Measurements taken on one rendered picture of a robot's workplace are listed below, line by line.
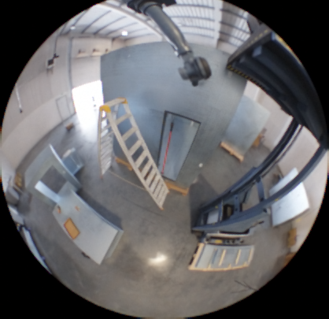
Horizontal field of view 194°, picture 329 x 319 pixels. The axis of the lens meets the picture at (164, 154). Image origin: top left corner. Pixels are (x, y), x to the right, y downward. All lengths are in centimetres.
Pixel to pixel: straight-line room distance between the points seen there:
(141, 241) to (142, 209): 89
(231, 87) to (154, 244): 324
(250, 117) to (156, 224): 555
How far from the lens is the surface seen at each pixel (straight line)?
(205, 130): 149
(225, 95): 137
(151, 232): 265
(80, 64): 1112
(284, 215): 582
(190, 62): 71
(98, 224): 225
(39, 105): 1020
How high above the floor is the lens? 265
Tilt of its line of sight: 46 degrees down
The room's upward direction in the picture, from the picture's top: 11 degrees clockwise
